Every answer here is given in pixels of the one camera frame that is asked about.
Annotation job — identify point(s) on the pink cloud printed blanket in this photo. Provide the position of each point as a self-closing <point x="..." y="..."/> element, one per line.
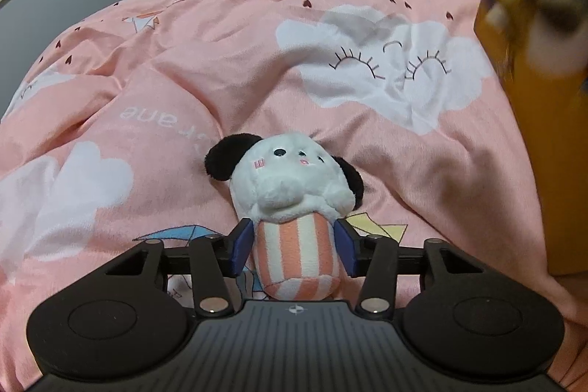
<point x="229" y="75"/>

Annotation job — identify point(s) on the orange cardboard box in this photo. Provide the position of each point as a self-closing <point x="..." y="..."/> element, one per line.
<point x="542" y="144"/>

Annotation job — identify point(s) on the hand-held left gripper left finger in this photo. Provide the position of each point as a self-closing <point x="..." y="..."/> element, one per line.
<point x="242" y="249"/>

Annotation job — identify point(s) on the white hand cream tube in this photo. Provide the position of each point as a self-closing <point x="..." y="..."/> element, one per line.
<point x="558" y="6"/>

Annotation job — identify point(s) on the white plush toy striped body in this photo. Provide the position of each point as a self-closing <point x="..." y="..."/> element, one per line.
<point x="285" y="185"/>

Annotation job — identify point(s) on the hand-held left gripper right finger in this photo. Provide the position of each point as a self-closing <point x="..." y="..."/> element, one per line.
<point x="345" y="249"/>

